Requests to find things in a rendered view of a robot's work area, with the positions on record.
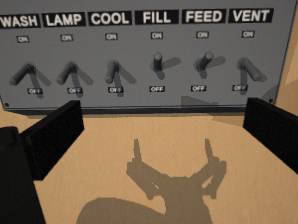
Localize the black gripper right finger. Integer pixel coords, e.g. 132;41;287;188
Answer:
243;97;298;175

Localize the grey switch panel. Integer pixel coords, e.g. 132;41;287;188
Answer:
0;0;298;115

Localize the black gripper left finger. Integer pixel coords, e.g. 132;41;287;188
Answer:
0;100;84;224

